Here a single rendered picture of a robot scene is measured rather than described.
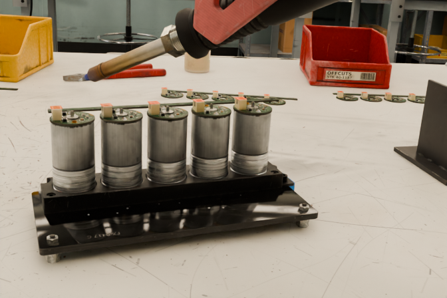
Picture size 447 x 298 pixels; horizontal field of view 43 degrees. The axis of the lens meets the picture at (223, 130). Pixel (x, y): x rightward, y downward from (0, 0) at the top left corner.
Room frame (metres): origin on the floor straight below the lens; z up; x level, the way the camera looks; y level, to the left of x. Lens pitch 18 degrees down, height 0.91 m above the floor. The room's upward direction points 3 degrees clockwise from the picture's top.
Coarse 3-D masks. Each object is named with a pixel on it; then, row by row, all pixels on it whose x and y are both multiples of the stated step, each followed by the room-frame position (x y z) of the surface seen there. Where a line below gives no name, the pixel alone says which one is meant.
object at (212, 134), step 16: (192, 128) 0.34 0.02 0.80; (208, 128) 0.33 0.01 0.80; (224, 128) 0.33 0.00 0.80; (192, 144) 0.34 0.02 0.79; (208, 144) 0.33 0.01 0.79; (224, 144) 0.33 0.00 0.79; (192, 160) 0.33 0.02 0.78; (208, 160) 0.33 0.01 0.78; (224, 160) 0.33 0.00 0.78; (208, 176) 0.33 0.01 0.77; (224, 176) 0.33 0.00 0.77
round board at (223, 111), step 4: (204, 104) 0.35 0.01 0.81; (208, 104) 0.35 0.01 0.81; (192, 108) 0.34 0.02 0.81; (204, 108) 0.34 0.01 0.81; (220, 108) 0.35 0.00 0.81; (224, 108) 0.34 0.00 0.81; (228, 108) 0.35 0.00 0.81; (192, 112) 0.34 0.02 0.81; (196, 112) 0.33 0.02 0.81; (200, 112) 0.33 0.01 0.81; (204, 112) 0.33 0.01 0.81; (208, 112) 0.33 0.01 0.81; (212, 112) 0.34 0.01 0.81; (220, 112) 0.34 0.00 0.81; (224, 112) 0.34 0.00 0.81; (228, 112) 0.34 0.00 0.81; (204, 116) 0.33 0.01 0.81; (208, 116) 0.33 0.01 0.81; (212, 116) 0.33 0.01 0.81; (216, 116) 0.33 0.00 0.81; (220, 116) 0.33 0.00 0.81; (224, 116) 0.33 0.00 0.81
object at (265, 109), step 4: (248, 104) 0.36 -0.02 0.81; (256, 104) 0.36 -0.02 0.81; (260, 104) 0.36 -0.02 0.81; (264, 104) 0.36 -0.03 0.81; (236, 108) 0.35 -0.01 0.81; (248, 108) 0.34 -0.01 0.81; (260, 108) 0.35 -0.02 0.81; (264, 108) 0.35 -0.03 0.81; (268, 108) 0.35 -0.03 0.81; (240, 112) 0.34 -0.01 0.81; (244, 112) 0.34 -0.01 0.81; (248, 112) 0.34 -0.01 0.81; (252, 112) 0.34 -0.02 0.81; (256, 112) 0.34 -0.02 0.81; (260, 112) 0.34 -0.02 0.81; (264, 112) 0.34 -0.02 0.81; (268, 112) 0.34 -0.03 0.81
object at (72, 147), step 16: (64, 128) 0.30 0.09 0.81; (80, 128) 0.30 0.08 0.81; (64, 144) 0.30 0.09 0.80; (80, 144) 0.30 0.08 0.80; (64, 160) 0.30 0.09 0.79; (80, 160) 0.30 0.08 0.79; (64, 176) 0.30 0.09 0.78; (80, 176) 0.30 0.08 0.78; (64, 192) 0.30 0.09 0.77; (80, 192) 0.30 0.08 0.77
